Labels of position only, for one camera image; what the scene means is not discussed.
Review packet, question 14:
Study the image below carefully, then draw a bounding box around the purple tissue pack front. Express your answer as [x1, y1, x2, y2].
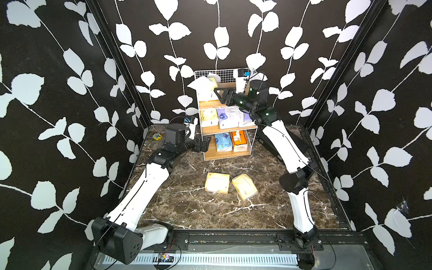
[217, 108, 243, 129]

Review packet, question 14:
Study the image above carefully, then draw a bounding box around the purple tissue pack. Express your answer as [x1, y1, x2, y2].
[239, 113, 255, 127]
[217, 108, 243, 129]

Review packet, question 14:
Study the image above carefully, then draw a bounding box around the yellow green tissue pack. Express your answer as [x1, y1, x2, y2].
[187, 76, 218, 102]

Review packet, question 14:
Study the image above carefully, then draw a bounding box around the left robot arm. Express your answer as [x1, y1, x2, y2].
[91, 118, 210, 264]

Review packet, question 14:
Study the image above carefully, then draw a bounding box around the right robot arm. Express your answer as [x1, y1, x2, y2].
[214, 80, 318, 250]

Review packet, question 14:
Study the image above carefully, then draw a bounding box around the light blue tissue pack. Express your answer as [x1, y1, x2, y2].
[215, 132, 233, 152]

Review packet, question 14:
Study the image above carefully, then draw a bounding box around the green floral tissue pack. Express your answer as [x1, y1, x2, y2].
[200, 108, 219, 128]

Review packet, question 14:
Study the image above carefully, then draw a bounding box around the orange tissue pack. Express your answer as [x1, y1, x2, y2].
[231, 130, 249, 153]

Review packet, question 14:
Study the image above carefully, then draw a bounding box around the small circuit board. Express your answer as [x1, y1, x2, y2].
[155, 254, 175, 264]

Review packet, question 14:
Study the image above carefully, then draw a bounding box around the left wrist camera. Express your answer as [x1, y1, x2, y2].
[183, 116, 199, 140]

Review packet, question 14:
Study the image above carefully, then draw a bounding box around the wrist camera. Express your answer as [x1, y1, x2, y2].
[183, 116, 199, 140]
[233, 68, 251, 93]

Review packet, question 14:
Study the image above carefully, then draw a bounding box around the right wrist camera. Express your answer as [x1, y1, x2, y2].
[233, 68, 251, 93]

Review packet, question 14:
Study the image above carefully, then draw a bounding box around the white wire wooden shelf rack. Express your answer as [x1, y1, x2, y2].
[192, 68, 257, 161]

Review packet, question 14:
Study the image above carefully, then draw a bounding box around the white ribbed cable duct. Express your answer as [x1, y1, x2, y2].
[101, 252, 299, 267]

